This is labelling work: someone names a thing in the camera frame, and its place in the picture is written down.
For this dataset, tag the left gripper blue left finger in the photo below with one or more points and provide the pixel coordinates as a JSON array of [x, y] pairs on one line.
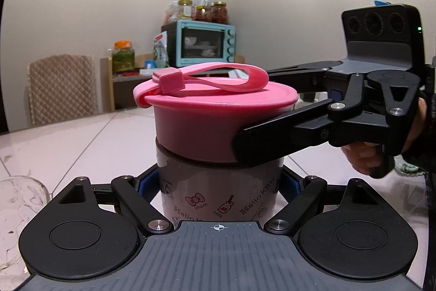
[[148, 183]]

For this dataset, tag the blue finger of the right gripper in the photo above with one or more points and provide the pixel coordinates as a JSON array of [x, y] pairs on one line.
[[278, 137], [302, 73]]

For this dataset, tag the red chili jar right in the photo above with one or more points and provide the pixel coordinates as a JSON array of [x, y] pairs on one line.
[[220, 12]]

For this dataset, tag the wooden side shelf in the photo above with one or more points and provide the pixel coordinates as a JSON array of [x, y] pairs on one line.
[[116, 89]]

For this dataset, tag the red chili jar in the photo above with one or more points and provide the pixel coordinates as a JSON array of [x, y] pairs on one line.
[[203, 13], [220, 12]]

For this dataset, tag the pink bottle cap with strap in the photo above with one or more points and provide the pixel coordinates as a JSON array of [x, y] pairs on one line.
[[197, 117]]

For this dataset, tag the beige quilted chair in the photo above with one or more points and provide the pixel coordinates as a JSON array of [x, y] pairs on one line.
[[61, 88]]

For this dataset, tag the jar with yellow lid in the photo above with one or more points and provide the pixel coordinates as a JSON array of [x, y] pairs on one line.
[[184, 10]]

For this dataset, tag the teal toaster oven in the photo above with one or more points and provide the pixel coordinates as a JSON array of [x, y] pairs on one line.
[[195, 42]]

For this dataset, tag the clear glass bowl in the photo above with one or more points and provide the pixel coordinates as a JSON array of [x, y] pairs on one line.
[[22, 197]]

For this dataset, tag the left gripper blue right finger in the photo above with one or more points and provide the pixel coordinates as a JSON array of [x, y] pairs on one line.
[[291, 183]]

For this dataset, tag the Hello Kitty printed bottle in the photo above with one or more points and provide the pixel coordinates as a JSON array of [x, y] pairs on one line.
[[199, 191]]

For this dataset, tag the right hand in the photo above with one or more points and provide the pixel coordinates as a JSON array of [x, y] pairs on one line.
[[365, 157]]

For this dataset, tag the green snack bag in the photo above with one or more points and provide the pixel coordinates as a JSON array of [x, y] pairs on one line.
[[160, 51]]

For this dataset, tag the blue thermos flask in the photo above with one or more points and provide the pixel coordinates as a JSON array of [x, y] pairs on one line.
[[378, 3]]

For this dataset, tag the red chili jar left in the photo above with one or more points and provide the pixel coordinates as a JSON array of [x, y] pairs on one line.
[[203, 13]]

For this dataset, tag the green pickle jar orange lid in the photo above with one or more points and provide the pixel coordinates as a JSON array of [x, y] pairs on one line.
[[123, 57]]

